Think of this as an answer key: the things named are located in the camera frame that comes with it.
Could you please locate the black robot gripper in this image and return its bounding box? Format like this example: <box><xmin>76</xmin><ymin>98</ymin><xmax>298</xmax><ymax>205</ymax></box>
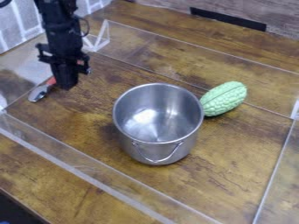
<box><xmin>34</xmin><ymin>0</ymin><xmax>90</xmax><ymax>90</ymax></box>

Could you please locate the orange handled metal spoon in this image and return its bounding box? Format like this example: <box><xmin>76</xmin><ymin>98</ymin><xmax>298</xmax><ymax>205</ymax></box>
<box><xmin>28</xmin><ymin>77</ymin><xmax>56</xmax><ymax>102</ymax></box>

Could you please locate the stainless steel pot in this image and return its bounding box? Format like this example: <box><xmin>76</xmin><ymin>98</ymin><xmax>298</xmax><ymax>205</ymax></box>
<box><xmin>112</xmin><ymin>83</ymin><xmax>204</xmax><ymax>165</ymax></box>

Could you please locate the green bitter melon toy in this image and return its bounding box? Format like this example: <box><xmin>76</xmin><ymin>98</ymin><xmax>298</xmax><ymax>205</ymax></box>
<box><xmin>200</xmin><ymin>81</ymin><xmax>248</xmax><ymax>116</ymax></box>

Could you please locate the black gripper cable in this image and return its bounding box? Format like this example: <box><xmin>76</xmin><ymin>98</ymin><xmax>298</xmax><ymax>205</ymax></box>
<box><xmin>75</xmin><ymin>16</ymin><xmax>91</xmax><ymax>39</ymax></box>

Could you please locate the clear acrylic enclosure wall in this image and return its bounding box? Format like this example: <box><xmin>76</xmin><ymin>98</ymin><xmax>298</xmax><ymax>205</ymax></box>
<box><xmin>0</xmin><ymin>20</ymin><xmax>299</xmax><ymax>224</ymax></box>

